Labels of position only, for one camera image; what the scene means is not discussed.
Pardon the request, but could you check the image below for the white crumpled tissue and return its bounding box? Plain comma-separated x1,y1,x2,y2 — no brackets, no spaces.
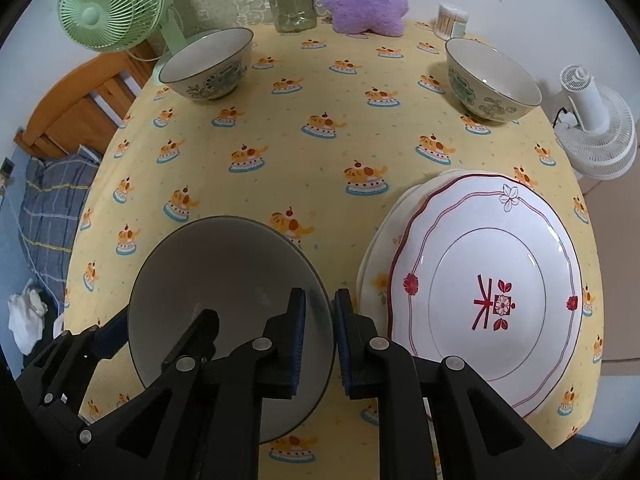
7,287,49,356

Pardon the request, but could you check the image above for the green desk fan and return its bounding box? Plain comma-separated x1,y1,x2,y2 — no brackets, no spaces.
58,0,191,61

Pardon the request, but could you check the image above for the blue plaid pillow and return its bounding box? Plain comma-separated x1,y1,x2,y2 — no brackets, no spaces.
17,152,103,311

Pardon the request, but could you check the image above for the yellow printed tablecloth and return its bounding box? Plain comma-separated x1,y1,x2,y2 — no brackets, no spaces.
64,20,606,463

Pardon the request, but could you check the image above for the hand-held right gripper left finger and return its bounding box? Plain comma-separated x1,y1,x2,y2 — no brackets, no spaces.
116,287,307,480

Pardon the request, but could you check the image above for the cotton swab container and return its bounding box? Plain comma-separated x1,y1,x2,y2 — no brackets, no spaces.
434,4,470,41

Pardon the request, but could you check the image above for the white standing fan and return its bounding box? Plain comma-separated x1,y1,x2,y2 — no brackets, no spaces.
552,64,638,181

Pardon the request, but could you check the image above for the white red-rimmed plate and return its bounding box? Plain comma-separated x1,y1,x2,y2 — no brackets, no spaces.
388,172,584,418

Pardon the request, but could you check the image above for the wooden bed headboard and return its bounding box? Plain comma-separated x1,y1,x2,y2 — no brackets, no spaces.
13,42,166,161

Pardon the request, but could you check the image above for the large scalloped yellow-flower plate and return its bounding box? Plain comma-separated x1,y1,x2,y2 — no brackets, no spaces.
355,168,453,346

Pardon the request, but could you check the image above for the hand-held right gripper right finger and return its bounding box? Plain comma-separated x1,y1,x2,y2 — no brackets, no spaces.
334,287,566,480

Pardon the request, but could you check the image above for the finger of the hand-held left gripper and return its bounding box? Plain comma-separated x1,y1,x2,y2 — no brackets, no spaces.
20,312,130,396

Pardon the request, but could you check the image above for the floral ceramic bowl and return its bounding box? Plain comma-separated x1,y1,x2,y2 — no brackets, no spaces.
127,215,335,445
158,27,254,102
445,36,543,124

